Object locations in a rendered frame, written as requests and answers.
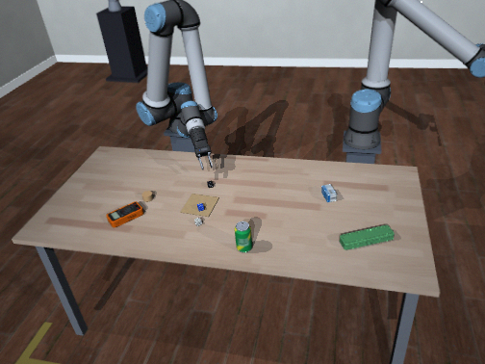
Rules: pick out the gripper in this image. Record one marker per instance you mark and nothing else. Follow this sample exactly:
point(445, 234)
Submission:
point(199, 141)

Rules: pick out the black die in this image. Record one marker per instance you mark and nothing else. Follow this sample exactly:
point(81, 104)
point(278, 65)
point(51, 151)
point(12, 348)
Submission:
point(210, 184)

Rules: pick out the blue die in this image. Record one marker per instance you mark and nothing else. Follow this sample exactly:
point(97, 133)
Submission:
point(200, 206)

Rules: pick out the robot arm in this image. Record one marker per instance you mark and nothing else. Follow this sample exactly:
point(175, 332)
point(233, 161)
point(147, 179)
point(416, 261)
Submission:
point(159, 62)
point(380, 50)

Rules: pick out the tan mat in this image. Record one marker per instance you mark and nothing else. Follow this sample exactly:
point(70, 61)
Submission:
point(191, 208)

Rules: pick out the white die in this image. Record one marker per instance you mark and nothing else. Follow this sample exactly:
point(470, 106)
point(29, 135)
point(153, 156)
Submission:
point(199, 221)

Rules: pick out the tan cork cylinder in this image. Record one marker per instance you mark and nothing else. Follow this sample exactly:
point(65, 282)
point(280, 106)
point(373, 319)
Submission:
point(147, 195)

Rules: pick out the green can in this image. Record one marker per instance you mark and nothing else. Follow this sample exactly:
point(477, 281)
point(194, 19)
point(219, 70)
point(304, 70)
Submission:
point(243, 238)

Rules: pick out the orange multimeter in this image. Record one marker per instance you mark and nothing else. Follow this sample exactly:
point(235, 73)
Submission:
point(125, 214)

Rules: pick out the wooden table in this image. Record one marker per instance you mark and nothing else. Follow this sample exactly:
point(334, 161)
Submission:
point(303, 240)

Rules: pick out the blue box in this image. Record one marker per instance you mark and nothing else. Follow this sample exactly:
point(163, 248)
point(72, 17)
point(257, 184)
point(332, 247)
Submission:
point(329, 193)

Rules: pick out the jointed stand on dark box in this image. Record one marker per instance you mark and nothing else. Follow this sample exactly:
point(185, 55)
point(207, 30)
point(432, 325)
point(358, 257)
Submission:
point(121, 43)

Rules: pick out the green block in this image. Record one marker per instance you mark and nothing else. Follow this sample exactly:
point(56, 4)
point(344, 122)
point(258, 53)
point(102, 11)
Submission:
point(365, 237)

